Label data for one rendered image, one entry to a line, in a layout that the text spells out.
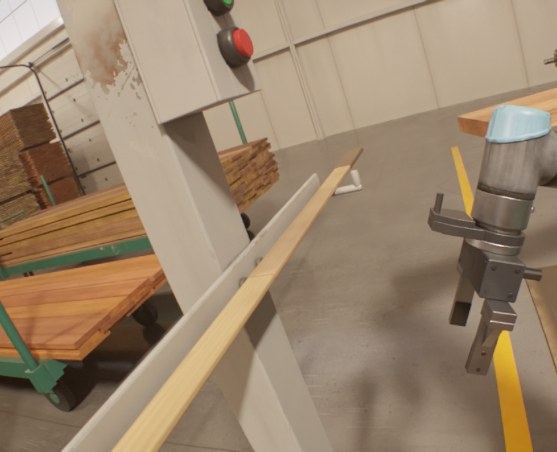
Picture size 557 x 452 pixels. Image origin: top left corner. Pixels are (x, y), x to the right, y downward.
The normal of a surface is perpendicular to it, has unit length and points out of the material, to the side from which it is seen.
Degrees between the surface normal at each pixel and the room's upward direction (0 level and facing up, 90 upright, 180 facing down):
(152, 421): 0
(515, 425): 0
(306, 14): 93
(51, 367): 90
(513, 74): 95
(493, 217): 73
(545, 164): 100
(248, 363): 90
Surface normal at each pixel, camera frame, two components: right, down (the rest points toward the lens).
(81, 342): 0.90, -0.18
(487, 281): -0.19, 0.22
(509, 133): -0.71, 0.05
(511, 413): -0.31, -0.91
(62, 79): -0.31, 0.38
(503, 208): -0.48, 0.16
